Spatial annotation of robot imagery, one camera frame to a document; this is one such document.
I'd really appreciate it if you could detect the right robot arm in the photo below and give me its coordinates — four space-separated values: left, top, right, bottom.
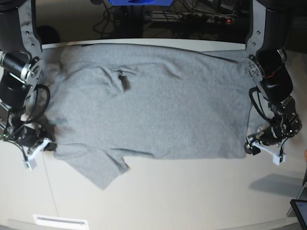
0 0 57 153

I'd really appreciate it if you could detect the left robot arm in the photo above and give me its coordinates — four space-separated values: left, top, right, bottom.
244 0 307 155

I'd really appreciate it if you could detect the black power strip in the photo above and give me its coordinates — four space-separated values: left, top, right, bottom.
182 13 235 25

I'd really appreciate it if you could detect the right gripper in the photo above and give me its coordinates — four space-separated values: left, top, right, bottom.
14 126 57 151

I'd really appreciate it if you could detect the grey T-shirt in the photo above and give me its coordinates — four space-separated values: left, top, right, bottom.
43 44 253 189

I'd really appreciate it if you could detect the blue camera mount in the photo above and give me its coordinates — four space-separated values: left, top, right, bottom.
108 0 173 6

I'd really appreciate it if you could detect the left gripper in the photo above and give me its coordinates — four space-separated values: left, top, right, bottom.
244 126 284 155

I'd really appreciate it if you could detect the white table label strip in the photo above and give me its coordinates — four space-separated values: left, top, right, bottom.
33 215 89 230

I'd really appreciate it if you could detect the black tablet device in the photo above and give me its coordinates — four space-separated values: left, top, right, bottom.
290 199 307 230

